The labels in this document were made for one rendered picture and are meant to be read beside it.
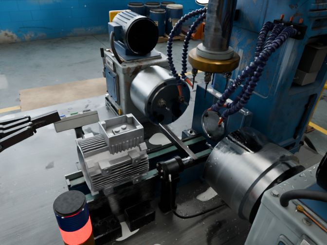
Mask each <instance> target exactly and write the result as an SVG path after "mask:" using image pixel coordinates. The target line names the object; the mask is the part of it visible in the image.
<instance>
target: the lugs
mask: <svg viewBox="0 0 327 245"><path fill-rule="evenodd" d="M81 139H82V138H78V139H75V142H76V145H78V140H81ZM146 149H147V146H146V143H145V142H143V143H140V144H139V150H140V152H141V151H144V150H146ZM85 163H86V167H87V169H90V168H93V167H95V164H94V162H93V159H90V160H87V161H85ZM145 175H147V173H145V174H142V175H141V177H143V176H145ZM91 194H92V195H93V196H94V195H96V194H99V191H97V192H93V191H92V190H91Z"/></svg>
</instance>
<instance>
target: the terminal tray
mask: <svg viewBox="0 0 327 245"><path fill-rule="evenodd" d="M129 115H131V116H129ZM102 122H104V123H102ZM98 124H99V131H100V134H101V135H102V136H103V138H104V139H105V141H106V143H107V144H108V146H109V152H110V154H113V155H114V153H118V152H120V153H121V152H122V151H125V150H126V149H127V150H129V148H130V149H132V148H133V147H134V148H135V147H136V146H137V147H139V144H140V143H143V142H144V128H143V126H142V125H141V124H140V123H139V122H138V121H137V120H136V118H135V117H134V116H133V115H132V114H127V115H123V116H119V117H115V118H111V119H108V120H104V121H100V122H98ZM138 126H140V127H138ZM110 134H112V135H111V136H110Z"/></svg>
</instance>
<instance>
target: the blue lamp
mask: <svg viewBox="0 0 327 245"><path fill-rule="evenodd" d="M55 216H56V220H57V223H58V226H59V227H60V229H61V230H63V231H66V232H74V231H77V230H79V229H81V228H82V227H83V226H84V225H85V224H86V223H87V222H88V220H89V210H88V205H87V202H86V204H85V206H84V208H83V209H82V210H81V211H80V212H79V213H78V214H76V215H73V216H70V217H62V216H58V215H57V214H56V213H55Z"/></svg>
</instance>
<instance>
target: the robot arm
mask: <svg viewBox="0 0 327 245"><path fill-rule="evenodd" d="M60 120H61V118H60V116H59V113H58V111H57V109H56V110H53V111H50V112H47V113H44V114H41V115H38V116H35V117H32V118H31V117H30V115H24V116H19V117H15V118H10V119H6V120H1V121H0V153H1V152H2V151H3V150H5V149H7V148H9V147H11V146H13V145H15V144H17V143H19V142H21V141H23V140H25V139H27V138H29V137H31V136H33V135H34V133H36V132H37V131H36V129H38V128H41V127H44V126H47V125H49V124H52V123H55V122H58V121H60Z"/></svg>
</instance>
